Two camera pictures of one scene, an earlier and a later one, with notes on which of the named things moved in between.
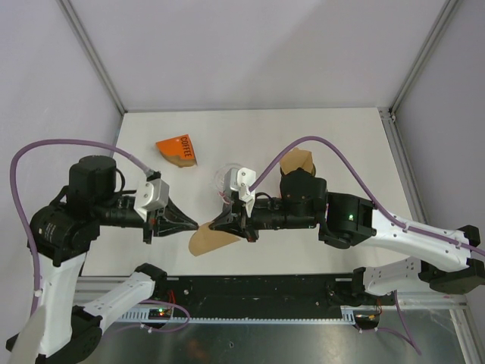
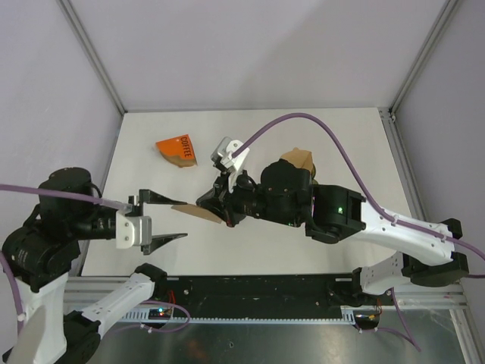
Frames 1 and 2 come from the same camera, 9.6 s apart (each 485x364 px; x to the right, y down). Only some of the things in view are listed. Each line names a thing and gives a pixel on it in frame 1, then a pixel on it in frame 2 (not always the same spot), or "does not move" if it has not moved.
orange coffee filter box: [178, 150] does not move
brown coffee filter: [205, 239] → [196, 211]
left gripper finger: [175, 217] → [148, 196]
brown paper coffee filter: [297, 158] does not move
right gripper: [230, 222] → [221, 199]
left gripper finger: [164, 228] → [158, 241]
